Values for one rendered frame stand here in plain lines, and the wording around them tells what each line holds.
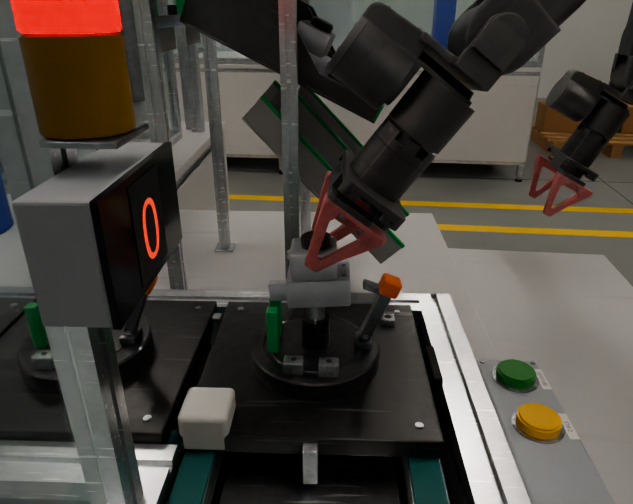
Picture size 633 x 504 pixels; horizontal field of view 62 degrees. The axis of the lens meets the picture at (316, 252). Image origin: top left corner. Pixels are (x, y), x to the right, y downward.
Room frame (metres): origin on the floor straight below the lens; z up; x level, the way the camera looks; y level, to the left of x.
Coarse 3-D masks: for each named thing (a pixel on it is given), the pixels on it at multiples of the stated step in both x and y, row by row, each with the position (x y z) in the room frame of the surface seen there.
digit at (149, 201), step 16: (144, 176) 0.29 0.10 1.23; (144, 192) 0.29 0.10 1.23; (144, 208) 0.29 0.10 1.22; (160, 208) 0.31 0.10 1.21; (144, 224) 0.28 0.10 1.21; (160, 224) 0.31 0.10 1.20; (144, 240) 0.28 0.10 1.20; (160, 240) 0.30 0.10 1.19; (144, 256) 0.28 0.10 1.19; (160, 256) 0.30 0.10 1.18; (144, 272) 0.27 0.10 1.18
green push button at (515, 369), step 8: (504, 360) 0.47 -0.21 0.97; (512, 360) 0.47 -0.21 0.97; (504, 368) 0.46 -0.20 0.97; (512, 368) 0.46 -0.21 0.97; (520, 368) 0.46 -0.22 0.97; (528, 368) 0.46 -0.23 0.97; (496, 376) 0.46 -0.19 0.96; (504, 376) 0.45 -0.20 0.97; (512, 376) 0.44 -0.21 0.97; (520, 376) 0.44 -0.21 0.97; (528, 376) 0.44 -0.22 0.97; (504, 384) 0.44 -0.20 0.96; (512, 384) 0.44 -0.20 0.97; (520, 384) 0.43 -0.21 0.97; (528, 384) 0.44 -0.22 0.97
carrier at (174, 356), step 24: (144, 312) 0.57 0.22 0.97; (168, 312) 0.57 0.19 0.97; (192, 312) 0.57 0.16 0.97; (216, 312) 0.59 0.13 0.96; (120, 336) 0.48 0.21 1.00; (144, 336) 0.49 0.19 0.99; (168, 336) 0.52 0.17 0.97; (192, 336) 0.52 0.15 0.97; (120, 360) 0.45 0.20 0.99; (144, 360) 0.47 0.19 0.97; (168, 360) 0.47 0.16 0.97; (192, 360) 0.47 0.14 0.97; (144, 384) 0.43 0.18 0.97; (168, 384) 0.43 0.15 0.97; (144, 408) 0.40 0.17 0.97; (168, 408) 0.40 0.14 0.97; (144, 432) 0.37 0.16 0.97; (168, 432) 0.38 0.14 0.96
